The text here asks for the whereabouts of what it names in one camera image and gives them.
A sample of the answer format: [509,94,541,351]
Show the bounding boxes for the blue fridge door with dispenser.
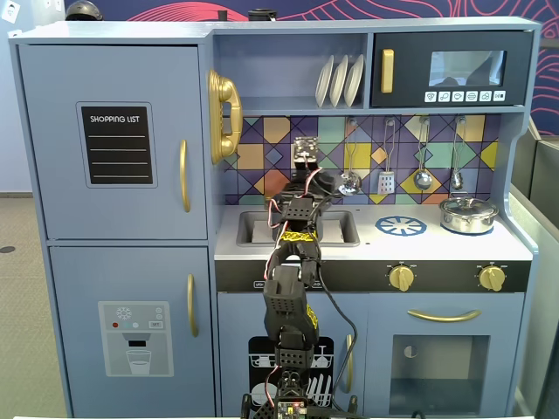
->
[47,244,217,418]

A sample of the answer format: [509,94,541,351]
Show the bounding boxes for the black shopping list board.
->
[76,101,159,189]

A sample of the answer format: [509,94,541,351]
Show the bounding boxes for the gold microwave handle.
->
[380,48,395,94]

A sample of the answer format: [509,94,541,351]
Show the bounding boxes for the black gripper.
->
[279,170,322,202]

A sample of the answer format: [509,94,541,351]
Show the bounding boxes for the gold stove knob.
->
[388,264,416,292]
[478,264,507,292]

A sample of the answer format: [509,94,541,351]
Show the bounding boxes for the black camera cable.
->
[314,261,359,414]

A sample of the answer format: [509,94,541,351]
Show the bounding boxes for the gray toy sink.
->
[235,209,362,248]

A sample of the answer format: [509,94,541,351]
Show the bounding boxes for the blue dishwasher door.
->
[217,292,369,418]

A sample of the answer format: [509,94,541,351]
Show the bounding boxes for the gold oven handle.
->
[406,308,482,323]

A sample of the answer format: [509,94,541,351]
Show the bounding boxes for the hanging silver whisk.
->
[449,115,467,191]

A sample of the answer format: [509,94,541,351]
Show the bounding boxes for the short gold fridge handle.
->
[186,273,200,338]

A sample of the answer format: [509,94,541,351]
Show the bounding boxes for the long gold fridge handle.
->
[178,139,192,214]

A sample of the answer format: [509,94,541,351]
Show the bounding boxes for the steel skimmer spoon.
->
[340,120,362,196]

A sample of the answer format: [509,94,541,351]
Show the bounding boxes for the blue toy kitchen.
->
[8,16,542,418]

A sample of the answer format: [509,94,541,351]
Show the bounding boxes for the gray desk divider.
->
[508,130,559,419]

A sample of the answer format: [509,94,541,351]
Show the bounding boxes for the blue oven door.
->
[366,292,525,418]

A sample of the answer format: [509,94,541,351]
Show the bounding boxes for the robot controller board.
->
[273,395,309,419]

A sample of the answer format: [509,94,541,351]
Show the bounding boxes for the dark gray pot lid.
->
[314,170,338,198]

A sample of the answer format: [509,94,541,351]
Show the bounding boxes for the steel pot with lid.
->
[438,196,500,236]

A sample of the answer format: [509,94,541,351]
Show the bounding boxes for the gold toy telephone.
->
[207,68,244,166]

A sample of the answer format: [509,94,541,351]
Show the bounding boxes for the gold dishwasher handle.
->
[344,333,355,394]

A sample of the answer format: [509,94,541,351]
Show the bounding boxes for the small wrist camera board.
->
[293,135,319,163]

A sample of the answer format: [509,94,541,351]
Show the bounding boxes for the black round ring object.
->
[247,7,279,22]

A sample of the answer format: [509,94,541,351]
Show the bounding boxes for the white toy plate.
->
[329,54,349,108]
[343,53,365,107]
[314,55,335,108]

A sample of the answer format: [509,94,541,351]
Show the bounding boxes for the blue burner print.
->
[374,215,428,238]

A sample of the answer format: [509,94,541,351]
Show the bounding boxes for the steel slotted spatula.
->
[377,117,398,196]

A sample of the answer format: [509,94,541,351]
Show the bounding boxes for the steel ladle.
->
[413,116,433,191]

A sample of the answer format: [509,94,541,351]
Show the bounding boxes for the grey water dispenser panel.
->
[97,300,175,378]

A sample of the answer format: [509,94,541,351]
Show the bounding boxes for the black helmet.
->
[64,0,105,22]

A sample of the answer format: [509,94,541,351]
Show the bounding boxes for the black toy microwave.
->
[369,30,535,109]

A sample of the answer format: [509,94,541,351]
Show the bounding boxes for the blue fridge door with list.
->
[17,43,209,241]

